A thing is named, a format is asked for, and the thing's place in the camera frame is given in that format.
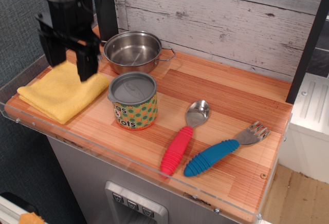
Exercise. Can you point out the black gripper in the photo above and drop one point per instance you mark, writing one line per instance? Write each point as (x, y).
(68, 25)

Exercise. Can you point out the peas and carrots can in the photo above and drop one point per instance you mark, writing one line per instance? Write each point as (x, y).
(134, 98)

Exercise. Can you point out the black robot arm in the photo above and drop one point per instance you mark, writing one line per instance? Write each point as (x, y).
(68, 25)

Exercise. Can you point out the stainless steel pot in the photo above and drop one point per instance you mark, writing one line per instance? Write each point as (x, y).
(134, 51)

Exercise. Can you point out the yellow folded cloth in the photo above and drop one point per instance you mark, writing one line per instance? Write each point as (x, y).
(60, 94)

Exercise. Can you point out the grey toy fridge cabinet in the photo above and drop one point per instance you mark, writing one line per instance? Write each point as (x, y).
(87, 176)

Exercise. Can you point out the silver dispenser button panel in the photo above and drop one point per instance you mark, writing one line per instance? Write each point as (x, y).
(129, 207)

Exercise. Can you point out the orange object at corner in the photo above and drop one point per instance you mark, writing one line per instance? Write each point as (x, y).
(30, 218)

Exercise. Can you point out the white toy sink unit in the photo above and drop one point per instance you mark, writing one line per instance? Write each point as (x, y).
(305, 145)

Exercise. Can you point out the black left frame post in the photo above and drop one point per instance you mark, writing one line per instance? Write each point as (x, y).
(107, 18)

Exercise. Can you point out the black frame post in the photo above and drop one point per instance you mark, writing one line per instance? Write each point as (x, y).
(107, 18)
(308, 51)

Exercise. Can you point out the clear acrylic guard rail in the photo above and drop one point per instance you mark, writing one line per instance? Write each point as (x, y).
(236, 187)

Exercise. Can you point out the red handled spoon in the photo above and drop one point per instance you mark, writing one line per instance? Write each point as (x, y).
(197, 114)

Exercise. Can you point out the blue handled fork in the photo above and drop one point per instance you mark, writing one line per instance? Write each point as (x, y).
(204, 160)

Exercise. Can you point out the black right frame post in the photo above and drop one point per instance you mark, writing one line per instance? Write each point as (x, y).
(308, 51)

